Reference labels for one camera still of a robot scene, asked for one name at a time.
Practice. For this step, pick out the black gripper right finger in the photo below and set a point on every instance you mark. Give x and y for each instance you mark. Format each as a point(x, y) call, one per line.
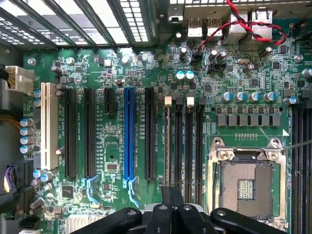
point(190, 219)

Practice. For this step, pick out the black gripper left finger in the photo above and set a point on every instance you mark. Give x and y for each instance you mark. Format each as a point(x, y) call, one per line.
point(159, 219)

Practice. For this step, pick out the RAM slot with white latches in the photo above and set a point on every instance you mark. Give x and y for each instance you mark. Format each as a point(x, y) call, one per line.
point(307, 175)
point(168, 101)
point(189, 146)

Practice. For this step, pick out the RAM slot with black latches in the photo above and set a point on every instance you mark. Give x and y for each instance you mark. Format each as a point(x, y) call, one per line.
point(296, 170)
point(178, 146)
point(200, 146)

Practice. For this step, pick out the thin steel locking lever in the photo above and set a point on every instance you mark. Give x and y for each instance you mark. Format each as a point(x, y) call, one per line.
point(297, 146)
point(214, 185)

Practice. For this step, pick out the CPU socket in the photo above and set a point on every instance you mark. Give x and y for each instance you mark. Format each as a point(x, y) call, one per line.
point(246, 185)

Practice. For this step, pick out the silver finned heatsink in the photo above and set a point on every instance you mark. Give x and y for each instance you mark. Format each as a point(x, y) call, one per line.
point(78, 224)

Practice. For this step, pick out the long black expansion slot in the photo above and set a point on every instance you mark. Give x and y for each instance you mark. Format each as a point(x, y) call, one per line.
point(89, 134)
point(149, 134)
point(70, 134)

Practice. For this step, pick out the blue expansion slot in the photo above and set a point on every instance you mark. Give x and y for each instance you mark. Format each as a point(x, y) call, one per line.
point(129, 134)

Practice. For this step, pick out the green motherboard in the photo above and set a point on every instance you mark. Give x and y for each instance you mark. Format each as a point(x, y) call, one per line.
point(109, 136)

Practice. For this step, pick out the short black expansion slot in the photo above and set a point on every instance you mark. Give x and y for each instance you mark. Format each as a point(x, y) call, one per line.
point(109, 101)

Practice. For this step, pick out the black data connector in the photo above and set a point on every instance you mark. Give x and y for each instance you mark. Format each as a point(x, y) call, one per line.
point(29, 223)

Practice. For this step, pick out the white expansion slot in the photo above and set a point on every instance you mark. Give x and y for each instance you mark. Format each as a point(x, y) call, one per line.
point(48, 126)

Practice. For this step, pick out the silver USB port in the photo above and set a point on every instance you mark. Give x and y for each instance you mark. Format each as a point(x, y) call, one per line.
point(214, 28)
point(194, 29)

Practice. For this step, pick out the open metal PC case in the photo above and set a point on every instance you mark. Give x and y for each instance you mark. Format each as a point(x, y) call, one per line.
point(156, 24)

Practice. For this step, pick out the white power connector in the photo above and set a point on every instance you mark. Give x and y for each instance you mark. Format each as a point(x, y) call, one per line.
point(20, 78)

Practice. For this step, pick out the silver network port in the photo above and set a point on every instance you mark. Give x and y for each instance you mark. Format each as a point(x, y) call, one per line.
point(262, 22)

